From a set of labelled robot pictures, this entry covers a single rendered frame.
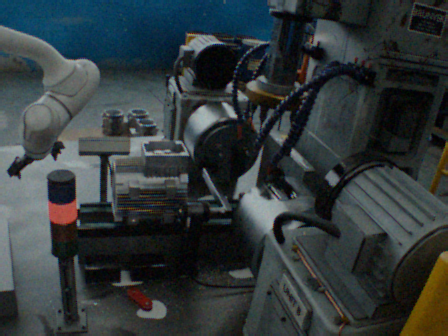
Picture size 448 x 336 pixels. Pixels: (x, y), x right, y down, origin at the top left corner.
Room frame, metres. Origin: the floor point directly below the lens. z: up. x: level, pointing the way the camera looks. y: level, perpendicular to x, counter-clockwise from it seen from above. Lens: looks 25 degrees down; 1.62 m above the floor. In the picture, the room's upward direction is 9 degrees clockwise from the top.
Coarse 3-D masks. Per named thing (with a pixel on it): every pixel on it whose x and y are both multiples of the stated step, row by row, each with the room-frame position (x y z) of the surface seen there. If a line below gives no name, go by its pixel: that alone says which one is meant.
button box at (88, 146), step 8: (88, 136) 1.21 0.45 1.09; (80, 144) 1.19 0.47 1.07; (88, 144) 1.19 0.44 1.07; (96, 144) 1.20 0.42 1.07; (104, 144) 1.21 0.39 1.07; (112, 144) 1.22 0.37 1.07; (120, 144) 1.23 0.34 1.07; (128, 144) 1.24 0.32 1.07; (80, 152) 1.18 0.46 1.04; (88, 152) 1.19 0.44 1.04; (96, 152) 1.19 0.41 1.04; (104, 152) 1.20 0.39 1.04; (112, 152) 1.21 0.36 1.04; (120, 152) 1.22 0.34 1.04; (128, 152) 1.23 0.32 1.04
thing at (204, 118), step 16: (208, 112) 1.44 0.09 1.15; (224, 112) 1.42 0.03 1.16; (192, 128) 1.41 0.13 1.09; (208, 128) 1.34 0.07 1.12; (224, 128) 1.36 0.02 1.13; (192, 144) 1.36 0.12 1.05; (208, 144) 1.34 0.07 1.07; (224, 144) 1.36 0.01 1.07; (240, 144) 1.37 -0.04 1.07; (208, 160) 1.35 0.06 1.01; (224, 160) 1.37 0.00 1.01; (240, 160) 1.39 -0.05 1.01; (256, 160) 1.40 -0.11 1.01; (224, 176) 1.37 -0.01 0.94; (240, 176) 1.40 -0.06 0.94
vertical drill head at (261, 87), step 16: (272, 32) 1.18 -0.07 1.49; (288, 32) 1.15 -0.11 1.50; (304, 32) 1.18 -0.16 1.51; (272, 48) 1.16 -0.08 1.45; (288, 48) 1.15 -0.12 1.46; (272, 64) 1.16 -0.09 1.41; (288, 64) 1.15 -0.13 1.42; (256, 80) 1.18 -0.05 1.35; (272, 80) 1.15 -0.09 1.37; (288, 80) 1.15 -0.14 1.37; (256, 96) 1.12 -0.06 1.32; (272, 96) 1.10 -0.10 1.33; (304, 96) 1.15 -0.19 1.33
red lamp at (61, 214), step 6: (48, 204) 0.69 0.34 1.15; (54, 204) 0.68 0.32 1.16; (72, 204) 0.69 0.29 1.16; (54, 210) 0.68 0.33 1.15; (60, 210) 0.68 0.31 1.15; (66, 210) 0.68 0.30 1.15; (72, 210) 0.69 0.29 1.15; (54, 216) 0.68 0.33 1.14; (60, 216) 0.68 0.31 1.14; (66, 216) 0.68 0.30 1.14; (72, 216) 0.69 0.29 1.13; (60, 222) 0.68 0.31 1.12; (66, 222) 0.68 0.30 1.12
